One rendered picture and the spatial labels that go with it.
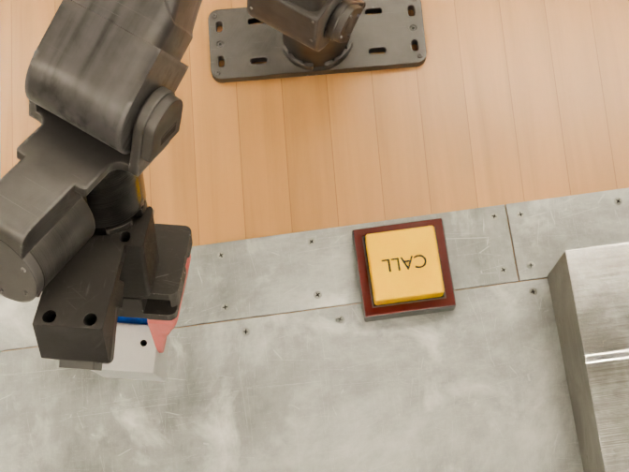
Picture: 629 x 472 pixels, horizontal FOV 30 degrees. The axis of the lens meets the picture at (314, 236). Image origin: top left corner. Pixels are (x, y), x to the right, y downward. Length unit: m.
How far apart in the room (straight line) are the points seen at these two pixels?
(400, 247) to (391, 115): 0.14
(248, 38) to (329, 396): 0.34
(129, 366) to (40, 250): 0.21
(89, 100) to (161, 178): 0.40
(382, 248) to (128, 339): 0.25
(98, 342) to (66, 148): 0.12
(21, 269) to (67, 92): 0.11
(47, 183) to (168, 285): 0.14
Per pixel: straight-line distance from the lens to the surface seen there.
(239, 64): 1.10
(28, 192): 0.70
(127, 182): 0.75
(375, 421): 1.02
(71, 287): 0.74
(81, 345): 0.73
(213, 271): 1.05
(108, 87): 0.68
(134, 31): 0.68
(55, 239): 0.71
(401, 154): 1.07
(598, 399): 0.95
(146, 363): 0.88
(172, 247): 0.82
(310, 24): 0.96
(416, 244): 1.01
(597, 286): 0.97
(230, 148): 1.08
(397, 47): 1.10
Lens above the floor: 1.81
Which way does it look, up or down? 75 degrees down
